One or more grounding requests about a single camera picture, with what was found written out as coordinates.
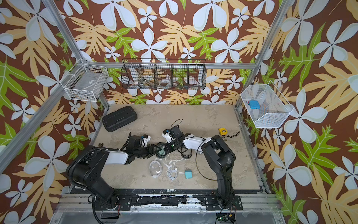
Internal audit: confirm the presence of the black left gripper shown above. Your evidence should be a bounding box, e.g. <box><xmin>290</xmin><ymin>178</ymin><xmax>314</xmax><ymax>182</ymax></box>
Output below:
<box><xmin>135</xmin><ymin>143</ymin><xmax>162</xmax><ymax>158</ymax></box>

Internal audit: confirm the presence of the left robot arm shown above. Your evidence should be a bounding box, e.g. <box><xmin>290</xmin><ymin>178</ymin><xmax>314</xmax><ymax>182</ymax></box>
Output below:
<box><xmin>66</xmin><ymin>135</ymin><xmax>161</xmax><ymax>209</ymax></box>

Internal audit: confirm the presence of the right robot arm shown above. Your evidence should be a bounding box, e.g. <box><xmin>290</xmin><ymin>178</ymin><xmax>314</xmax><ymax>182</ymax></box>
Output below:
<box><xmin>162</xmin><ymin>125</ymin><xmax>236</xmax><ymax>209</ymax></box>

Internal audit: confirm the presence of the teal charger plug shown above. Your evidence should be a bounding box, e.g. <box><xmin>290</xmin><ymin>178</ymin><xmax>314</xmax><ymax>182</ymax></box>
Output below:
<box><xmin>184</xmin><ymin>169</ymin><xmax>193</xmax><ymax>179</ymax></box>

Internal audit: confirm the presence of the black hard plastic case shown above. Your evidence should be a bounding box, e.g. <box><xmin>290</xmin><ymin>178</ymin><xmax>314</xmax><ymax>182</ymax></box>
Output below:
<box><xmin>102</xmin><ymin>106</ymin><xmax>138</xmax><ymax>132</ymax></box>

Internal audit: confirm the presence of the yellow tape measure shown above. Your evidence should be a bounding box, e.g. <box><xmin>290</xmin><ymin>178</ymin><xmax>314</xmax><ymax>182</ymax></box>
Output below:
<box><xmin>219</xmin><ymin>128</ymin><xmax>228</xmax><ymax>136</ymax></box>

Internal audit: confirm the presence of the blue object in basket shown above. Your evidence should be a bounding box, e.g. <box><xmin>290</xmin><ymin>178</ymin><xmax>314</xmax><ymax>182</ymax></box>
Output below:
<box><xmin>249</xmin><ymin>100</ymin><xmax>261</xmax><ymax>110</ymax></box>

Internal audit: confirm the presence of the white mesh basket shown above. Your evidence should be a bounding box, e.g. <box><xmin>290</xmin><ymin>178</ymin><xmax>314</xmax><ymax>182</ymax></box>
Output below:
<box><xmin>240</xmin><ymin>81</ymin><xmax>294</xmax><ymax>129</ymax></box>

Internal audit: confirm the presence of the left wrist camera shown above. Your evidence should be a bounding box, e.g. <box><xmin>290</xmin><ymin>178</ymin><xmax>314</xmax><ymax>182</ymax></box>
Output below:
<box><xmin>141</xmin><ymin>134</ymin><xmax>151</xmax><ymax>147</ymax></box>

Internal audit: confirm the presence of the white usb cable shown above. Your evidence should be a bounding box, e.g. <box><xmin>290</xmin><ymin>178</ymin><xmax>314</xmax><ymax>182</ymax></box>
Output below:
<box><xmin>167</xmin><ymin>167</ymin><xmax>179</xmax><ymax>181</ymax></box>

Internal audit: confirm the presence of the aluminium frame post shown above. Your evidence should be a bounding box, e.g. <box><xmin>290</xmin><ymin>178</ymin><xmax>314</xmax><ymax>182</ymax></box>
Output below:
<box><xmin>41</xmin><ymin>0</ymin><xmax>110</xmax><ymax>110</ymax></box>

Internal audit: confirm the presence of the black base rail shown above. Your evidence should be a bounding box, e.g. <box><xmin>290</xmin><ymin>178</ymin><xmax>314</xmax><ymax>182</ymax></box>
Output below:
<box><xmin>95</xmin><ymin>189</ymin><xmax>244</xmax><ymax>211</ymax></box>

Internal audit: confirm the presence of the black wire basket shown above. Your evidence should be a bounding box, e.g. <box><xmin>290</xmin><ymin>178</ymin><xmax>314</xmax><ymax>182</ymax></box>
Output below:
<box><xmin>119</xmin><ymin>58</ymin><xmax>207</xmax><ymax>90</ymax></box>

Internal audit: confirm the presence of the white wire basket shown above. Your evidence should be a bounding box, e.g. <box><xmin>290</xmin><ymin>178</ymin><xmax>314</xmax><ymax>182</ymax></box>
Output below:
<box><xmin>61</xmin><ymin>59</ymin><xmax>109</xmax><ymax>102</ymax></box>

